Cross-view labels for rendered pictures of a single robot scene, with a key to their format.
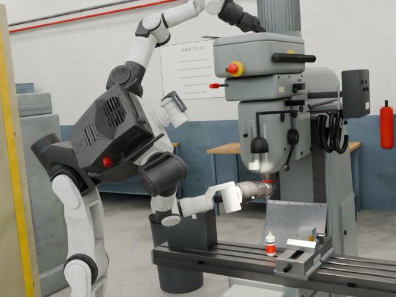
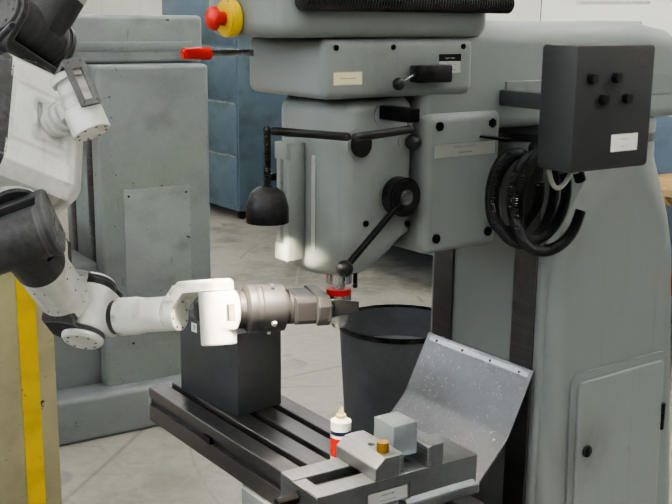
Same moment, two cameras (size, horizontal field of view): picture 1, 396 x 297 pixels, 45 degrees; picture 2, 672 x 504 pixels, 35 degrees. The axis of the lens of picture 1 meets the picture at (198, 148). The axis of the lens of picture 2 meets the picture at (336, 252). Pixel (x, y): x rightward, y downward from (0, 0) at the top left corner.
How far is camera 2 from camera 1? 106 cm
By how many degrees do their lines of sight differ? 23
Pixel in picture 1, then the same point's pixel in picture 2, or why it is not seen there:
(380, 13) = not seen: outside the picture
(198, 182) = not seen: hidden behind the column
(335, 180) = (564, 318)
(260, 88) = (299, 69)
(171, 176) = (12, 246)
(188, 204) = (124, 311)
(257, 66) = (263, 18)
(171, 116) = (64, 114)
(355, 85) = (567, 87)
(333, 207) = (550, 382)
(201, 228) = (230, 366)
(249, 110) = (293, 119)
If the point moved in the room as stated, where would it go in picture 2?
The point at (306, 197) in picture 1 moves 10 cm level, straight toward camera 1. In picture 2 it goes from (498, 346) to (475, 358)
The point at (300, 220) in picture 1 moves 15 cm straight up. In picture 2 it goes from (472, 396) to (475, 327)
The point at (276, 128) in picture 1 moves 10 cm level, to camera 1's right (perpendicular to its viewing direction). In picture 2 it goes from (337, 170) to (392, 173)
